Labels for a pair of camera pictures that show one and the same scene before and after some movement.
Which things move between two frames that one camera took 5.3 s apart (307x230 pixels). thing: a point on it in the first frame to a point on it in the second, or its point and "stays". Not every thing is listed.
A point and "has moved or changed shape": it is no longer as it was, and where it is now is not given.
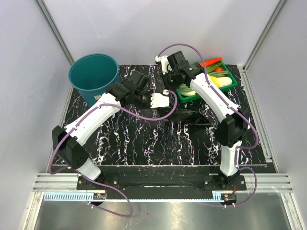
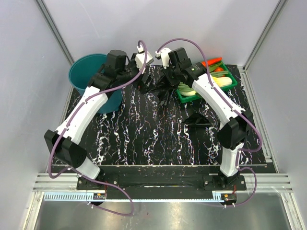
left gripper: x=148 y=106 to x=148 y=80
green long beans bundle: x=186 y=87 stays
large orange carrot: x=211 y=62 stays
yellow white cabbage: x=222 y=81 stays
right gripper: x=167 y=86 stays
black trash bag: x=184 y=115 has moved or changed shape
